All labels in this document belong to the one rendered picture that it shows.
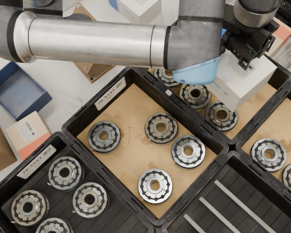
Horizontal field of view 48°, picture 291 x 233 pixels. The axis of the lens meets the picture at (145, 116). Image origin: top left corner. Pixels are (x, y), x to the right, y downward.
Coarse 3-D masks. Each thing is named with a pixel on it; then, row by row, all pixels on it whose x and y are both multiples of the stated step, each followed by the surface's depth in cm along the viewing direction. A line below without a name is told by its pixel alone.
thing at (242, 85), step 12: (252, 60) 77; (264, 60) 77; (240, 72) 76; (252, 72) 76; (264, 72) 76; (216, 84) 79; (228, 84) 75; (240, 84) 75; (252, 84) 75; (264, 84) 82; (216, 96) 84; (228, 96) 78; (240, 96) 74
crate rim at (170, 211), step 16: (112, 80) 100; (96, 96) 98; (80, 112) 97; (64, 128) 95; (208, 128) 93; (80, 144) 93; (224, 144) 91; (96, 160) 92; (112, 176) 90; (128, 192) 88; (144, 208) 86; (176, 208) 87; (160, 224) 85
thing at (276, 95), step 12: (144, 72) 100; (288, 72) 98; (288, 84) 96; (276, 96) 97; (192, 108) 95; (264, 108) 94; (204, 120) 94; (252, 120) 95; (216, 132) 92; (240, 132) 92; (228, 144) 92
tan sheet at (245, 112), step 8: (152, 72) 112; (264, 88) 107; (272, 88) 107; (256, 96) 106; (264, 96) 106; (248, 104) 106; (256, 104) 105; (200, 112) 105; (240, 112) 105; (248, 112) 105; (256, 112) 104; (240, 120) 104; (248, 120) 104; (240, 128) 103; (232, 136) 102
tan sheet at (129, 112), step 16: (128, 96) 109; (144, 96) 109; (112, 112) 107; (128, 112) 107; (144, 112) 107; (128, 128) 105; (144, 128) 105; (160, 128) 104; (128, 144) 103; (144, 144) 103; (112, 160) 101; (128, 160) 101; (144, 160) 101; (160, 160) 101; (208, 160) 100; (128, 176) 100; (176, 176) 99; (192, 176) 98; (176, 192) 97; (160, 208) 96
